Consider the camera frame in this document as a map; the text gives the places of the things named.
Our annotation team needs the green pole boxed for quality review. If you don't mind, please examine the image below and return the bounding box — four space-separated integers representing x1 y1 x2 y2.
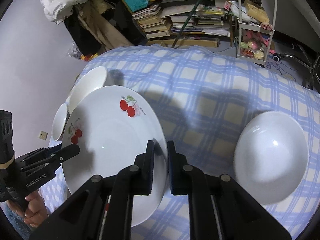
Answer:
171 0 202 48

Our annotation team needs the white cherry-pattern plate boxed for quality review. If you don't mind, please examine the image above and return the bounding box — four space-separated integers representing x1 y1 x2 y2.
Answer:
62 86 168 226

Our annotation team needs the beige hanging garment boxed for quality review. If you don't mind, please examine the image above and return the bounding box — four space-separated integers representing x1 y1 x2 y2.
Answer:
76 0 132 51

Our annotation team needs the white wire rack cart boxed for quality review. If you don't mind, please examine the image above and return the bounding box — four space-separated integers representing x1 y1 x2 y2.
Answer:
233 0 278 66

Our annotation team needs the plain white deep plate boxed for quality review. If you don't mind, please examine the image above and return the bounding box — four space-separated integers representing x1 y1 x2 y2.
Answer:
234 111 309 205

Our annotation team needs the person's left hand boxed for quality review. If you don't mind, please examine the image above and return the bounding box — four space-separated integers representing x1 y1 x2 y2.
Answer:
5 190 48 235

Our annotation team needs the stack of books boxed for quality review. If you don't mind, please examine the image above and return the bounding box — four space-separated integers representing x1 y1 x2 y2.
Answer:
132 0 231 40

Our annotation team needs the wall socket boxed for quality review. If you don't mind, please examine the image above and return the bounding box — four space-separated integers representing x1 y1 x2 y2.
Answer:
39 131 48 140

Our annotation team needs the white bowl red exterior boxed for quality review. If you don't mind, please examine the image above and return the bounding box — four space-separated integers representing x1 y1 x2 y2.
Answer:
68 66 113 114

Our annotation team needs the small white bowl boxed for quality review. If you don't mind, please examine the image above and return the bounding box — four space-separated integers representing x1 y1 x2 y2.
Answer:
52 103 69 141

